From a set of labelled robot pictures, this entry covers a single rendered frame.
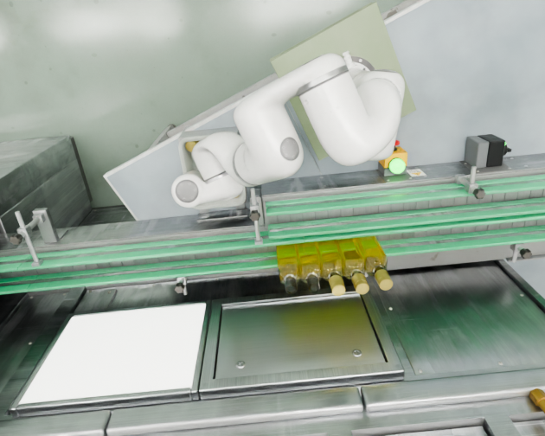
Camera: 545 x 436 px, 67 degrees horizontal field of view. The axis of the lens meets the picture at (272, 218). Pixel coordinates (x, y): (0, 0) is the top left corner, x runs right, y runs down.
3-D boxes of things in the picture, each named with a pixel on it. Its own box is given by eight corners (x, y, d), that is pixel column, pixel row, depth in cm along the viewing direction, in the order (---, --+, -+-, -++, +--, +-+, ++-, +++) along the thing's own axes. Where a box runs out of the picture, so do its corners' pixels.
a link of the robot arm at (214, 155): (281, 174, 79) (237, 187, 98) (253, 111, 77) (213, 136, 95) (246, 192, 76) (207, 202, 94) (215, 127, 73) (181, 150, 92)
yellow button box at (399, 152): (377, 169, 132) (383, 176, 125) (377, 145, 129) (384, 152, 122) (399, 166, 132) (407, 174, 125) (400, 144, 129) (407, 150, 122)
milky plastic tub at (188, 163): (194, 199, 134) (189, 210, 126) (181, 131, 124) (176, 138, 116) (247, 194, 134) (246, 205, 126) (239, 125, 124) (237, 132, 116)
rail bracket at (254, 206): (253, 232, 125) (253, 253, 114) (246, 180, 118) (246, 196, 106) (263, 231, 125) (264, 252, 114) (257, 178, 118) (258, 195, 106)
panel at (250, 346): (71, 321, 125) (12, 418, 94) (68, 313, 124) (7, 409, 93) (368, 291, 125) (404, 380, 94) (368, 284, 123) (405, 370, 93)
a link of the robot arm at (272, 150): (310, 157, 83) (278, 86, 80) (387, 131, 64) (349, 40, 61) (246, 193, 76) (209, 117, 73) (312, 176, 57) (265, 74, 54)
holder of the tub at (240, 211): (197, 214, 136) (194, 224, 129) (182, 131, 125) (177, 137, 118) (248, 208, 136) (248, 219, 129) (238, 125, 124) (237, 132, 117)
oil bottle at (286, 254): (276, 248, 128) (279, 289, 109) (274, 233, 126) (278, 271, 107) (294, 246, 128) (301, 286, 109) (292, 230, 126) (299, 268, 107)
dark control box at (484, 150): (463, 160, 132) (475, 169, 124) (465, 136, 129) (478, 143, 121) (488, 157, 132) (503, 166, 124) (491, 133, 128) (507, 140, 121)
